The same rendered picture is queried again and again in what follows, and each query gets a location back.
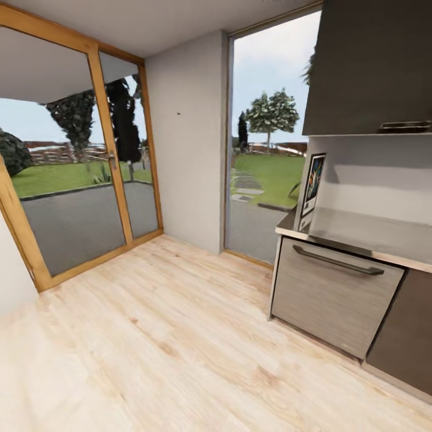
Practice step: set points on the door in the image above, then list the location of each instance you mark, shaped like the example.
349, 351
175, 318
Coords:
78, 177

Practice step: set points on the cabinet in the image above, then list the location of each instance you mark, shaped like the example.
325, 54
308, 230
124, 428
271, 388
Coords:
372, 70

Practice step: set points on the poster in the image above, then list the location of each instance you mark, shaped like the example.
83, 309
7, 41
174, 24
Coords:
312, 184

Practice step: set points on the dishwasher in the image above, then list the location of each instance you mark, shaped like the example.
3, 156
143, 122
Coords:
337, 296

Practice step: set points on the fixed window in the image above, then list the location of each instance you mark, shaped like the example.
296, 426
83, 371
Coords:
269, 69

